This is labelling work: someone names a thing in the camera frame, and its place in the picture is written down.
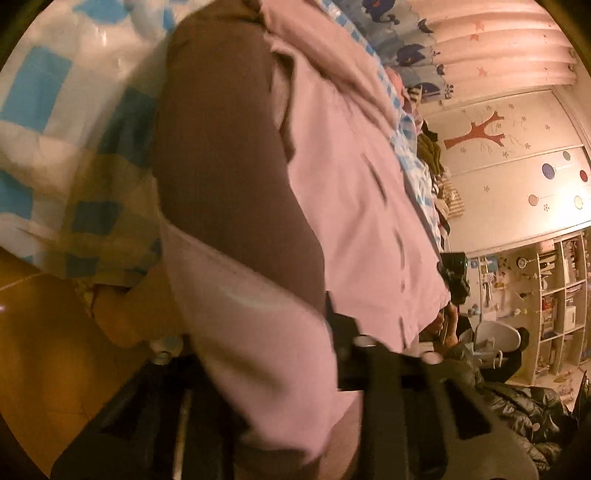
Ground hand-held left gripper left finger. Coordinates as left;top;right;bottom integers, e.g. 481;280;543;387
51;337;250;480

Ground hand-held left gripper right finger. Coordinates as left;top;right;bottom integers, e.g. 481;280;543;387
328;295;541;480

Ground pink and brown hoodie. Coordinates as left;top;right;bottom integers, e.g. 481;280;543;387
152;0;451;480

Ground pile of dark clothes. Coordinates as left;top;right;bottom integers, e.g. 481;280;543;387
416;121;465;236

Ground pink clothes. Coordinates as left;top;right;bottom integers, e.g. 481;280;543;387
388;67;416;116

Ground white chair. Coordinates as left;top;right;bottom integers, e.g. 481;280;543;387
464;320;522;370

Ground white shelf unit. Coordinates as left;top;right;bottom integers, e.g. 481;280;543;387
466;231;591;384

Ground black down jacket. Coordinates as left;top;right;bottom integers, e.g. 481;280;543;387
443;342;579;476

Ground wardrobe with tree decal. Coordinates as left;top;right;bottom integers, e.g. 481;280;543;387
416;85;591;259

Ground whale print curtain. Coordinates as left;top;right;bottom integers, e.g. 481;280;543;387
342;0;580;100

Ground blue checkered plastic bed cover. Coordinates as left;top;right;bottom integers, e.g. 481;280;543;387
0;0;444;289

